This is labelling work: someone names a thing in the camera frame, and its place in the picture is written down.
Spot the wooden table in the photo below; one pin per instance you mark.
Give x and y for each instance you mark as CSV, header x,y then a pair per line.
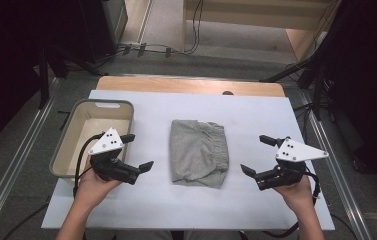
x,y
176,85

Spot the white power strip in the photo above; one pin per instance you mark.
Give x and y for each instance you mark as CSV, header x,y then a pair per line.
x,y
127,43

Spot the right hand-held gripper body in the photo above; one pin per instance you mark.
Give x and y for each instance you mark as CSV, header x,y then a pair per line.
x,y
292,151

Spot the white table board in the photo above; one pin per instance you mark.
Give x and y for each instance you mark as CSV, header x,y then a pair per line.
x,y
259,110

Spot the light wooden desk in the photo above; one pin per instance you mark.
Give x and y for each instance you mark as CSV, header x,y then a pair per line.
x,y
259,15

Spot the grey shorts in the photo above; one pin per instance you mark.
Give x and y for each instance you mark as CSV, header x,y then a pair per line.
x,y
197,153

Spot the metal floor rail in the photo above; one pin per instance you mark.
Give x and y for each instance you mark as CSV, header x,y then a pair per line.
x,y
337,180
12,166

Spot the black power plug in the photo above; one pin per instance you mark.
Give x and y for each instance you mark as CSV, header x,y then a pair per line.
x,y
142,49

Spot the person's right hand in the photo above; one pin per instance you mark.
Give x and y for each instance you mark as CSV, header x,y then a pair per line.
x,y
297,196

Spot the dark cabinet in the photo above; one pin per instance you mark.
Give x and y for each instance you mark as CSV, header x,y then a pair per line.
x,y
99,26

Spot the beige plastic basket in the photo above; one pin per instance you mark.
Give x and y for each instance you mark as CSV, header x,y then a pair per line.
x,y
92,120

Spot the person's left hand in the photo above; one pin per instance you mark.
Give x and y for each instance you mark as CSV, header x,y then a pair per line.
x,y
91,188

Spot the black tripod stand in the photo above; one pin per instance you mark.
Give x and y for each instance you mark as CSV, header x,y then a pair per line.
x,y
317,86

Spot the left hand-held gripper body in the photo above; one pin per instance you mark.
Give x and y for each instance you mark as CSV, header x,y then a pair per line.
x,y
114,170

